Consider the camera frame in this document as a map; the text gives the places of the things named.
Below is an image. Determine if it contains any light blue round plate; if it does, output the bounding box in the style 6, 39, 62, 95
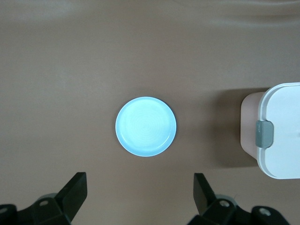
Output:
114, 96, 177, 157

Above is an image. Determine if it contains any brown table mat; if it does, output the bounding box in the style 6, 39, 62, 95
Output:
0, 0, 300, 225

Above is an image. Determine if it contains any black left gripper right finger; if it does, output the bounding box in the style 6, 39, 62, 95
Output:
187, 172, 289, 225

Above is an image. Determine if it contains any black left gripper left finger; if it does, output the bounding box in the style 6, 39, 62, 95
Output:
0, 172, 88, 225

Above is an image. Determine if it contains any white lidded storage box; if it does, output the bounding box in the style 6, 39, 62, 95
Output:
240, 82, 300, 180

